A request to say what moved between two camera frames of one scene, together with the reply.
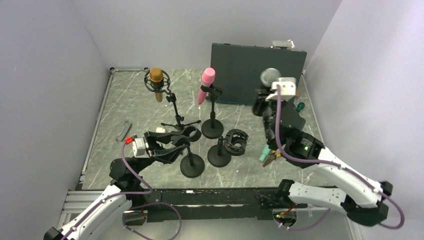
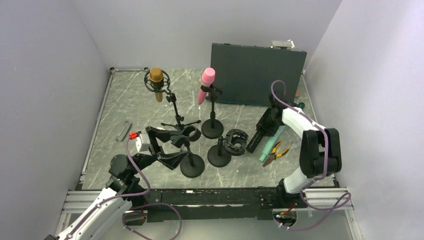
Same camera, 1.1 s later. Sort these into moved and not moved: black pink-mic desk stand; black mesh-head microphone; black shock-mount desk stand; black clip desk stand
Moved: black mesh-head microphone
Not moved: black clip desk stand; black pink-mic desk stand; black shock-mount desk stand
